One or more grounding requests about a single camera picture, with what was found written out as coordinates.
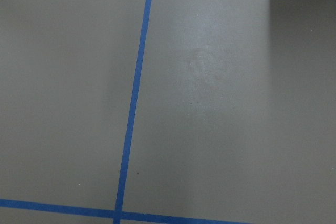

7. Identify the brown paper table mat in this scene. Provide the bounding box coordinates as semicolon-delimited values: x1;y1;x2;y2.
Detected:
1;0;335;223

